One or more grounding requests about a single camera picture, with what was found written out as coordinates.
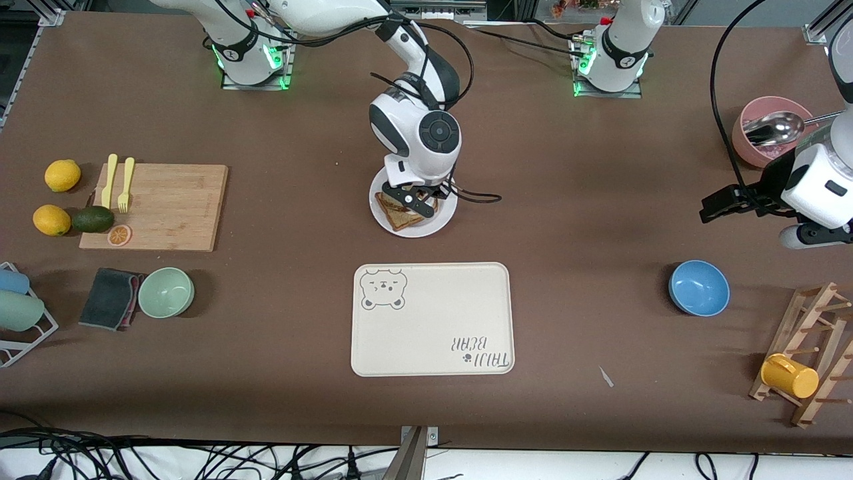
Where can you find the light blue cup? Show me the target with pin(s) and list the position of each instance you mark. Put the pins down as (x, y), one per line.
(13, 281)

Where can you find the aluminium corner profile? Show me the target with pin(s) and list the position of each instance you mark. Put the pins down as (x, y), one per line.
(816, 32)

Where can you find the yellow plastic knife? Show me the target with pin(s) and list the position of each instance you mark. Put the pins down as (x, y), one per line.
(110, 176)

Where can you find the pale green cup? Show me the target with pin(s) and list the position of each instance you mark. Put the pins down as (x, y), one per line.
(20, 312)

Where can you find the soft brown bread slice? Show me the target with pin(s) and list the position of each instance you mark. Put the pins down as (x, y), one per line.
(430, 203)

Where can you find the cream tray with bear print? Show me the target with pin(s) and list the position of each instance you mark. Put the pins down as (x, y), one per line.
(433, 320)

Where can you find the dark green avocado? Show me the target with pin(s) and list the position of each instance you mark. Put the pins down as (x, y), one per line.
(93, 219)

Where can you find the wooden peg drying rack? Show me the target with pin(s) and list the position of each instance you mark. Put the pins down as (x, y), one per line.
(816, 400)

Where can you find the metal spoon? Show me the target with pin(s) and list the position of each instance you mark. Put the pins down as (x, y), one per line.
(773, 128)

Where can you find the wooden cutting board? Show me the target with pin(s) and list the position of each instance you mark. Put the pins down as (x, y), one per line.
(173, 206)

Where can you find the pink bowl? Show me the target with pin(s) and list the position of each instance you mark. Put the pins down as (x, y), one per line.
(803, 154)

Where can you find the yellow plastic fork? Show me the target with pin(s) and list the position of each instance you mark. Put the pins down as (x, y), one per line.
(126, 180)

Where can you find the white round plate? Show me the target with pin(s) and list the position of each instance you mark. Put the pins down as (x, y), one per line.
(436, 225)

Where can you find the dark grey folded cloth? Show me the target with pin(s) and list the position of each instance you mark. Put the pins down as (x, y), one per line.
(106, 300)

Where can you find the metal mount bracket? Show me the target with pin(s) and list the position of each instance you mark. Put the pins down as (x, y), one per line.
(413, 456)

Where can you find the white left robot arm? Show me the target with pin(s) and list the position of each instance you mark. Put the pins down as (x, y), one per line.
(620, 46)

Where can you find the yellow plastic cup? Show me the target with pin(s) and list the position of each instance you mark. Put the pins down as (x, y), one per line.
(790, 376)

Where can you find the small metal corner bracket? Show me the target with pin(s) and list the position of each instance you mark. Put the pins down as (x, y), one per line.
(52, 18)

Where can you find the orange slice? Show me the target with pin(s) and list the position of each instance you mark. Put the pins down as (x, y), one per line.
(120, 235)

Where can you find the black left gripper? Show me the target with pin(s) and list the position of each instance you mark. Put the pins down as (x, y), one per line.
(772, 184)

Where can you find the toasted bread slice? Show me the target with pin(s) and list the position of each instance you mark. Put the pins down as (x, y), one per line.
(396, 216)

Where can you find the blue bowl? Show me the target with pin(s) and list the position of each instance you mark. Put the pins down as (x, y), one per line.
(700, 288)

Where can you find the small grey paper scrap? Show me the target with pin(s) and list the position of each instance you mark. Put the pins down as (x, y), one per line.
(605, 376)

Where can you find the pale green bowl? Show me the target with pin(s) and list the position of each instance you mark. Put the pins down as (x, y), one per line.
(165, 293)

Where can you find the yellow lemon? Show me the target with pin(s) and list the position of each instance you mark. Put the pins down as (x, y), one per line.
(51, 220)
(62, 175)

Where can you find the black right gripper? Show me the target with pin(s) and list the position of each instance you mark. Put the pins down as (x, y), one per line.
(437, 192)

